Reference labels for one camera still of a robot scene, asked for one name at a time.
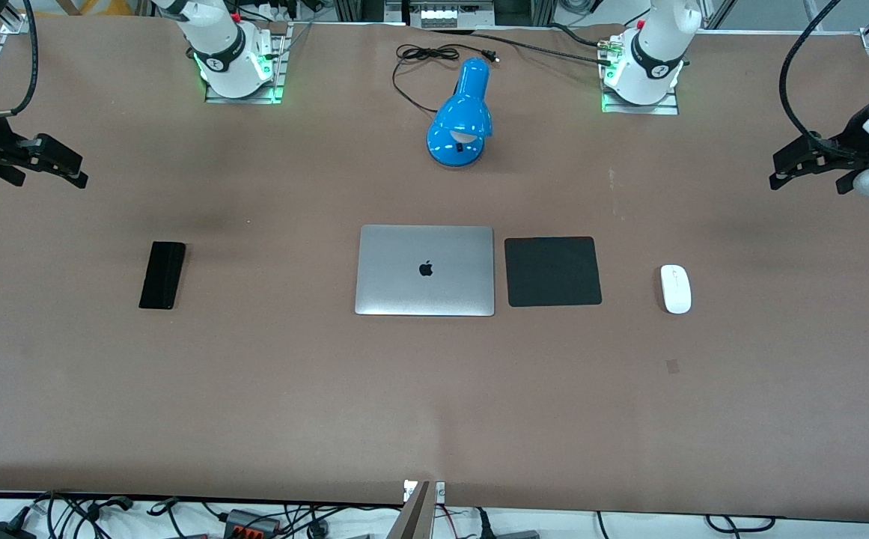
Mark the black smartphone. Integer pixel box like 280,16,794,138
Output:
138,241,187,310

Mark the white computer mouse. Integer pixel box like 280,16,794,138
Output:
660,264,692,314

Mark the black square mouse pad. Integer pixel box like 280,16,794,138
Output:
504,237,603,308

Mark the blue desk lamp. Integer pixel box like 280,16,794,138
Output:
426,58,493,168

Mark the white power strip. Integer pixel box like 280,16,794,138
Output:
408,0,496,29

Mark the silver closed laptop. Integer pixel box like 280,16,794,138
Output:
355,225,496,317

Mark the black orange connector block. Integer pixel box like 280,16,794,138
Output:
225,509,282,538

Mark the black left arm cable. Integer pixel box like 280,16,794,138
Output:
778,0,854,158

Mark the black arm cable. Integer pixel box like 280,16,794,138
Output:
778,0,854,158
0,0,38,119

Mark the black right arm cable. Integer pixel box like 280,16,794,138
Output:
0,0,38,119

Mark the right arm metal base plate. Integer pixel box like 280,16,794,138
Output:
204,22,287,104

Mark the short thick black cable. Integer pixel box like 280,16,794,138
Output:
550,24,611,49

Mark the long thick black cable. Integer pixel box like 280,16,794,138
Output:
427,28,618,68

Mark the thin black lamp cord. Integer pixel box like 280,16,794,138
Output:
392,43,500,115

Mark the looped black floor cable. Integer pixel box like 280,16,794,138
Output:
704,514,776,535

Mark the aluminium camera mount bar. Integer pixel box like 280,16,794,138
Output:
385,481,446,539

